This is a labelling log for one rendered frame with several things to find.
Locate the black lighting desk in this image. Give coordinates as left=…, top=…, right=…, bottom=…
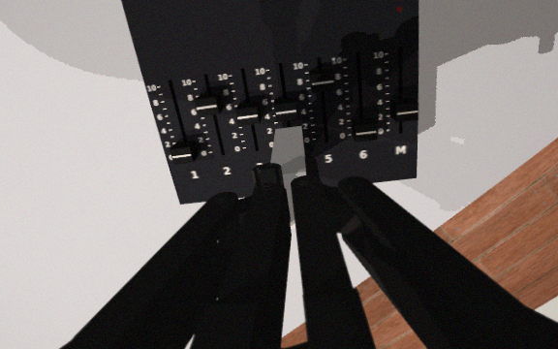
left=121, top=0, right=419, bottom=205

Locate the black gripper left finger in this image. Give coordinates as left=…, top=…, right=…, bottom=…
left=59, top=128, right=295, bottom=349

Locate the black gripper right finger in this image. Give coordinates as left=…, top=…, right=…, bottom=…
left=287, top=126, right=558, bottom=349

